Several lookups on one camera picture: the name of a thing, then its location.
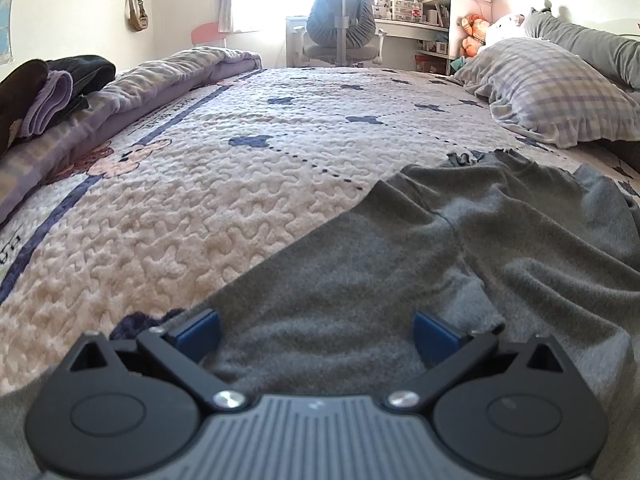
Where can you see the folded purple plaid duvet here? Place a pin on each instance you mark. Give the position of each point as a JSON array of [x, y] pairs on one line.
[[165, 80]]

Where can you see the grey knit sweater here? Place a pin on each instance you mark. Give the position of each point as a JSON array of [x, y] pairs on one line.
[[400, 260]]

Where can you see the grey office chair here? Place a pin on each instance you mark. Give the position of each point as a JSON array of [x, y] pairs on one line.
[[340, 15]]

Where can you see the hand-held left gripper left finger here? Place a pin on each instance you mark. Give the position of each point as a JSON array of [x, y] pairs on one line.
[[200, 336]]

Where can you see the wall map poster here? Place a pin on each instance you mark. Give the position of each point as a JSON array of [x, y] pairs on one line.
[[4, 25]]

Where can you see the white shelf unit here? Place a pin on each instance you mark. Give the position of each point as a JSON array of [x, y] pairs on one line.
[[450, 0]]

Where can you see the pink chair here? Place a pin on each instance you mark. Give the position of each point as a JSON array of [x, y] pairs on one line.
[[205, 34]]

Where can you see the purple cloth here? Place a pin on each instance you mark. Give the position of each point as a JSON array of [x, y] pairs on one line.
[[50, 100]]

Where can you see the long grey cushion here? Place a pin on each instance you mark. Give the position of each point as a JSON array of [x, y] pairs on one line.
[[590, 45]]

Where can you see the white desk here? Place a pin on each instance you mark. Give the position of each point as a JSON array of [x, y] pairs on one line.
[[400, 27]]

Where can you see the brown cloth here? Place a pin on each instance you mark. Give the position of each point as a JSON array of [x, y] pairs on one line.
[[20, 85]]

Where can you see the tan guitar-shaped bag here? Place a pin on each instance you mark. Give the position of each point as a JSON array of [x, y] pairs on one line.
[[135, 15]]

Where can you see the white plush toy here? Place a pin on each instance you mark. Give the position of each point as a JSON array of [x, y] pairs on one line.
[[502, 27]]

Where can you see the plaid ruffled pillow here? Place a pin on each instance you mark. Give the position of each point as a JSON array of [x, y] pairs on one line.
[[550, 90]]

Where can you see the orange plush toy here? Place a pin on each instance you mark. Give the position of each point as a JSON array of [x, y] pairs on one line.
[[472, 35]]

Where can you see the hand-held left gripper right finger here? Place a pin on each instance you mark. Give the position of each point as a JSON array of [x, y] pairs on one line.
[[434, 340]]

